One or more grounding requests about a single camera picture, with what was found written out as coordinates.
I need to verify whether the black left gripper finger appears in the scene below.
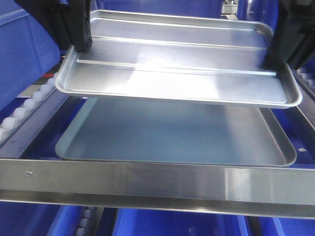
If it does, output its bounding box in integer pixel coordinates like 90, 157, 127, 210
14, 0, 70, 49
63, 0, 93, 52

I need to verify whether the ribbed silver tray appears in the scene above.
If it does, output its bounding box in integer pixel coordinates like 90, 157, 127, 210
55, 10, 302, 109

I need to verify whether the blue bin lower shelf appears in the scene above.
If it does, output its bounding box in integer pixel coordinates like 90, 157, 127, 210
112, 208, 250, 236

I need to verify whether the large flat silver tray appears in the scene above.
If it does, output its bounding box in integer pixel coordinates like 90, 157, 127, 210
56, 98, 297, 167

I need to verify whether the blue crate far left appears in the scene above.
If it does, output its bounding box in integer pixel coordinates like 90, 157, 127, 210
0, 0, 60, 108

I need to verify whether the steel front shelf rail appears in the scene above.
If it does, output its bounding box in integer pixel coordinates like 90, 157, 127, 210
0, 159, 315, 219

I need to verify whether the roller rail left shelf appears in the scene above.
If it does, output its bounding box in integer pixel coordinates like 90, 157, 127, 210
0, 77, 56, 145

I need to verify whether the roller rail right shelf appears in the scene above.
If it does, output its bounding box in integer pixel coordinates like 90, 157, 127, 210
297, 67, 315, 93

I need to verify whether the roller rail shelf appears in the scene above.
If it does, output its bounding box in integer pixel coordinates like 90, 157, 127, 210
297, 67, 315, 93
0, 77, 56, 145

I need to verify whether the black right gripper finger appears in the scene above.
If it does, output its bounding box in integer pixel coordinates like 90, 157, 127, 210
287, 0, 315, 70
263, 0, 299, 70

